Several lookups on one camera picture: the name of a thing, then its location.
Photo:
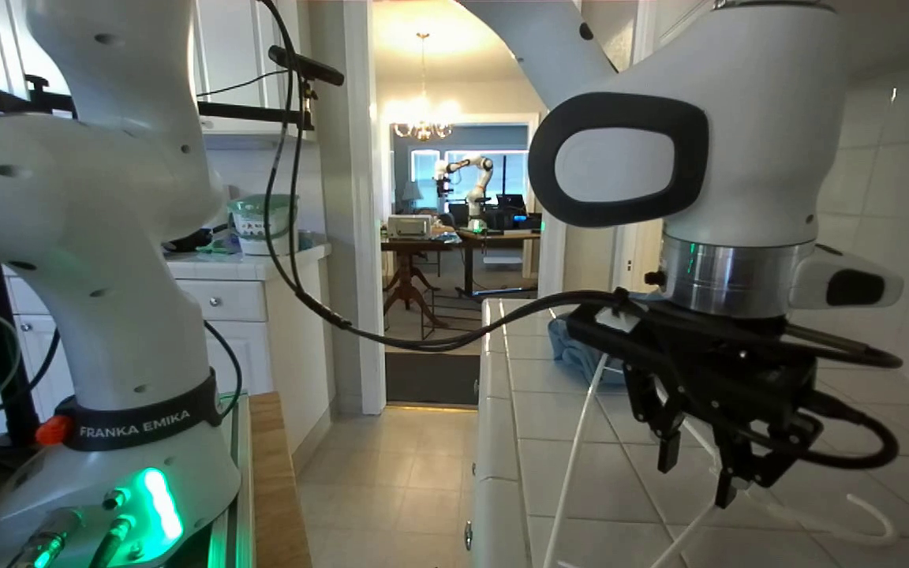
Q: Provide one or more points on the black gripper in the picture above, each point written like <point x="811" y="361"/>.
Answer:
<point x="726" y="381"/>

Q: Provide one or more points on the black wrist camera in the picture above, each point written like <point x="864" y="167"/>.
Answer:
<point x="601" y="327"/>

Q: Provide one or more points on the black boom rod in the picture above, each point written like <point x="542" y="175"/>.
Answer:
<point x="254" y="111"/>

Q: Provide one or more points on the white base cabinet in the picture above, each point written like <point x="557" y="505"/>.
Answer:
<point x="237" y="303"/>

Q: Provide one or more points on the black camera bar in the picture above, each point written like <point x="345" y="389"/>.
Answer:
<point x="308" y="64"/>

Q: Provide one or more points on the small white robot arm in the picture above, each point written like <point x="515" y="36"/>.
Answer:
<point x="475" y="175"/>

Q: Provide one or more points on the dark wooden table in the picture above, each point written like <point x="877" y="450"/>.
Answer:
<point x="497" y="242"/>

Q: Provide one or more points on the white panelled upper cabinets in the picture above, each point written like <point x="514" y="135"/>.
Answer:
<point x="234" y="44"/>

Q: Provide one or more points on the glass chandelier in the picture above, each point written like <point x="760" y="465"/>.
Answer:
<point x="426" y="127"/>

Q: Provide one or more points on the black computer monitor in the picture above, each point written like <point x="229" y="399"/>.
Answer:
<point x="515" y="212"/>

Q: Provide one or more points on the white green bucket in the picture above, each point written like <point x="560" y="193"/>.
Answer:
<point x="261" y="223"/>

